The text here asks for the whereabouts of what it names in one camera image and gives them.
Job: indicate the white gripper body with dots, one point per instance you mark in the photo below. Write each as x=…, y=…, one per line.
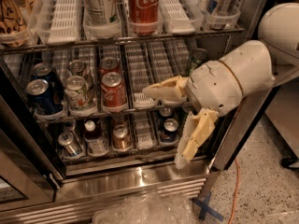
x=213, y=86

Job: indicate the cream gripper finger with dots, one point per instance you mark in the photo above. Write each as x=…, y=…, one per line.
x=196, y=130
x=172, y=89

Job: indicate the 7up can white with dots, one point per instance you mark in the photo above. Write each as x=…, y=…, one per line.
x=81, y=98
x=80, y=68

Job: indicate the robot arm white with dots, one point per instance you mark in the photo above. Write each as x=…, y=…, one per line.
x=277, y=42

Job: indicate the bottom blue pepsi can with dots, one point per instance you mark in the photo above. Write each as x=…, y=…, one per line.
x=169, y=131

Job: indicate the blue pepsi can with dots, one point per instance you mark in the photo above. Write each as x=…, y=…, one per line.
x=47, y=72
x=169, y=131
x=41, y=93

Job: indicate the rear green can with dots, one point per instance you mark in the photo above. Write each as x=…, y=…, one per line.
x=196, y=58

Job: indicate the front red coke can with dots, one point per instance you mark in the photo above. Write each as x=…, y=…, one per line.
x=114, y=91

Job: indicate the red coke can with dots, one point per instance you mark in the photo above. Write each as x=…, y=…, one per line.
x=114, y=91
x=109, y=64

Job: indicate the rear red coke can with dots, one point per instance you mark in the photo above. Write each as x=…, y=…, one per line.
x=109, y=64

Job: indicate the fridge door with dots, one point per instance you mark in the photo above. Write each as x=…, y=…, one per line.
x=245, y=118

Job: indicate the bottom orange can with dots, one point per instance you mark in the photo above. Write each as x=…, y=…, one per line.
x=121, y=138

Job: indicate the top shelf coke can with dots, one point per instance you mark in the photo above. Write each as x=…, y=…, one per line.
x=143, y=15

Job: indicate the stainless steel fridge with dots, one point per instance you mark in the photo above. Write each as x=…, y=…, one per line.
x=49, y=186

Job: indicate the top shelf white can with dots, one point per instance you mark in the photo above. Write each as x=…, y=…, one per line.
x=101, y=12

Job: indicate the bottom silver can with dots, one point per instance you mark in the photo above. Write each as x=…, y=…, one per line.
x=70, y=144

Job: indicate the front blue pepsi can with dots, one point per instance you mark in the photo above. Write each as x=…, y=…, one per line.
x=41, y=93

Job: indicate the rear blue pepsi can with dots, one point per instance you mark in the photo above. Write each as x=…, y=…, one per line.
x=47, y=72

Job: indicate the top shelf lacroix can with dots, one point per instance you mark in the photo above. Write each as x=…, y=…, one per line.
x=12, y=25

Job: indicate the blue tape cross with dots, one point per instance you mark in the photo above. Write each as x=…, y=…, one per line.
x=205, y=209

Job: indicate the bubble wrap sheet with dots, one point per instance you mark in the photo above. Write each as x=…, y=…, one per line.
x=149, y=209

